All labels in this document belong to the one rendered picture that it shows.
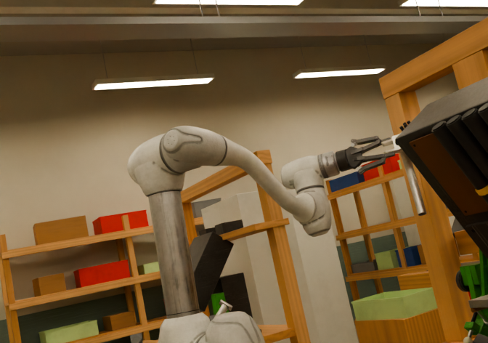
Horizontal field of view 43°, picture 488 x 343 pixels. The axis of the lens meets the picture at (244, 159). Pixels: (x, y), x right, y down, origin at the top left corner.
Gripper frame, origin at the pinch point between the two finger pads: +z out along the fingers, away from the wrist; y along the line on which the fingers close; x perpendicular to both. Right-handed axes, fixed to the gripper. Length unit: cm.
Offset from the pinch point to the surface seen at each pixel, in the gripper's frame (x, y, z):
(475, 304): -45, -63, 12
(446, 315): 46, -54, -1
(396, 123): 27.4, 19.6, 1.4
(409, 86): 16.9, 28.3, 10.6
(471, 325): 7, -63, 8
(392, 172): 540, 178, -47
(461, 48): -4.4, 26.0, 30.9
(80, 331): 425, 51, -431
